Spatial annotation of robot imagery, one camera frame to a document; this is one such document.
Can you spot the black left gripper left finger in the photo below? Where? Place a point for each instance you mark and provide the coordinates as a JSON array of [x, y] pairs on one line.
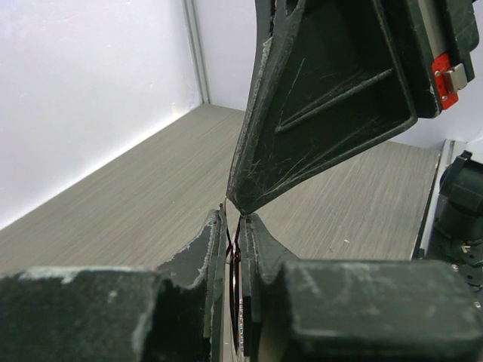
[[173, 312]]

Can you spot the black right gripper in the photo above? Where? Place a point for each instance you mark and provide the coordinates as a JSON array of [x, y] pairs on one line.
[[434, 40]]

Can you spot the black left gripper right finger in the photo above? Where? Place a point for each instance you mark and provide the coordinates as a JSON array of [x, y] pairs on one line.
[[295, 309]]

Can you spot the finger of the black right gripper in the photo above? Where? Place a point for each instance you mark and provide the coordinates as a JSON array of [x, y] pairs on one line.
[[327, 85]]

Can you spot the aluminium corner frame post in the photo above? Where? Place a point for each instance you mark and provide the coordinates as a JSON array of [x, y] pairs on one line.
[[195, 42]]

